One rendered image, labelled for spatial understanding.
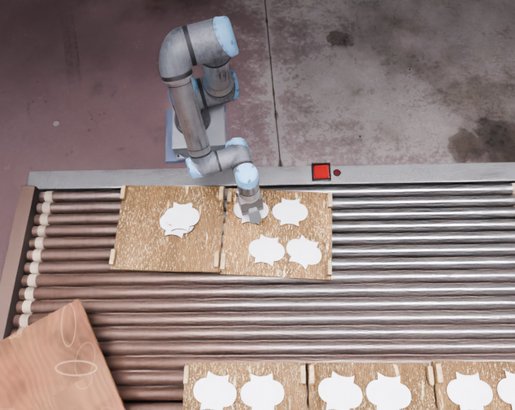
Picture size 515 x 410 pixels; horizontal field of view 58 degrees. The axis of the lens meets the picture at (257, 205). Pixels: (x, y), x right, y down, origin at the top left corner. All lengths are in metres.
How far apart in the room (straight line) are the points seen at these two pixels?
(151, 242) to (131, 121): 1.58
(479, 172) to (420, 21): 1.95
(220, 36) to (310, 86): 1.92
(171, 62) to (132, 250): 0.75
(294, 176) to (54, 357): 1.08
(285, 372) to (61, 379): 0.73
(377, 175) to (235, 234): 0.62
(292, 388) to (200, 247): 0.60
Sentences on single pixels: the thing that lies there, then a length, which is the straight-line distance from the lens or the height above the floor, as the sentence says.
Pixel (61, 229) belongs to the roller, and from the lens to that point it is 1.97.
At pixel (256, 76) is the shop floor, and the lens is 3.33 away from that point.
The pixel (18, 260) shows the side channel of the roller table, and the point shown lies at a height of 0.95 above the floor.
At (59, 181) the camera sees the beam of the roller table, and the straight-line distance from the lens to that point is 2.07.
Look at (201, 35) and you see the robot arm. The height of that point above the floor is 1.58.
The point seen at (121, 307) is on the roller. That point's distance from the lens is 1.79.
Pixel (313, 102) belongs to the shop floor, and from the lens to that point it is 3.21.
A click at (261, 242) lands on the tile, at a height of 0.95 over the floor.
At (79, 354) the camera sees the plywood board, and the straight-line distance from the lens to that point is 1.69.
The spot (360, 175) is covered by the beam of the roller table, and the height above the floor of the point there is 0.91.
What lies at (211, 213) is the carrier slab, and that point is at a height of 0.94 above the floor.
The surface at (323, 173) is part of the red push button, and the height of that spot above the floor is 0.93.
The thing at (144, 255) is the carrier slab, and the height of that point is 0.94.
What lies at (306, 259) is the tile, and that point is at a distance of 1.72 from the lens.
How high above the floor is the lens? 2.59
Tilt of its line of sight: 67 degrees down
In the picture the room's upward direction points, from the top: 6 degrees counter-clockwise
